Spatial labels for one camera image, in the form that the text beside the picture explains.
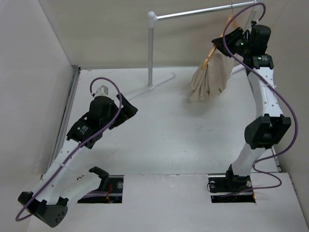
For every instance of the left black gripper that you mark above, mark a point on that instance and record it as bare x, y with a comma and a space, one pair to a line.
127, 110

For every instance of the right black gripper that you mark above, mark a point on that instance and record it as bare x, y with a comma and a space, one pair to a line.
237, 33

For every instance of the beige trousers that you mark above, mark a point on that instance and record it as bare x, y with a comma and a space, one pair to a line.
209, 82

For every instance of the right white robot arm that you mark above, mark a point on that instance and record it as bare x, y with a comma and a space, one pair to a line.
270, 124

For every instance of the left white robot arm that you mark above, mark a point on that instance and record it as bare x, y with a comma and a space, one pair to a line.
50, 199

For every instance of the white and silver clothes rack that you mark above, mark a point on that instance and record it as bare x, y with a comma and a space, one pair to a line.
190, 37

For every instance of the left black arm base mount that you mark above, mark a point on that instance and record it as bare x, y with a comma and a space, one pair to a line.
108, 191

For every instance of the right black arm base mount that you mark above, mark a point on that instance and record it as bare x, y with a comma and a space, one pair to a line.
229, 189

